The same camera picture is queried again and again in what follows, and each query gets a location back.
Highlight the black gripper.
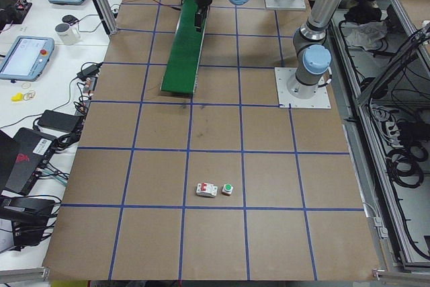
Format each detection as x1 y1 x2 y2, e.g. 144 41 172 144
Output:
194 0 213 30

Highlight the blue teach pendant near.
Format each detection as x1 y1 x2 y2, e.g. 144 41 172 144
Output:
1 36 54 81

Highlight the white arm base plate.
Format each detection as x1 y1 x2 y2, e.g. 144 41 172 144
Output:
274 67 331 110
265 0 306 11

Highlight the black mini computer box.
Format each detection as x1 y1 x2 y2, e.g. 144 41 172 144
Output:
1 127 58 196

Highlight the white mug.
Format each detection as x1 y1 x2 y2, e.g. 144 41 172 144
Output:
55 23 81 46

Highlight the yellow small object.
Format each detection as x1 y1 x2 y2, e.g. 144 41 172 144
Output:
11 93 24 102

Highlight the black power adapter brick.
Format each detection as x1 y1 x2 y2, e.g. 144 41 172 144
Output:
33 110 83 133

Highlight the green push button switch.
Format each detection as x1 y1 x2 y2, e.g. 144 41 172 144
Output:
222 183 234 196

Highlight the black red power cable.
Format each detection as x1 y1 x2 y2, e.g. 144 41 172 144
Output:
147 0 182 11

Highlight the green conveyor belt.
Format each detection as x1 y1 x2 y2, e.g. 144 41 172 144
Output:
161 0 206 95

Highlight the white red circuit breaker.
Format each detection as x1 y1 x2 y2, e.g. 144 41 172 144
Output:
196 182 218 198

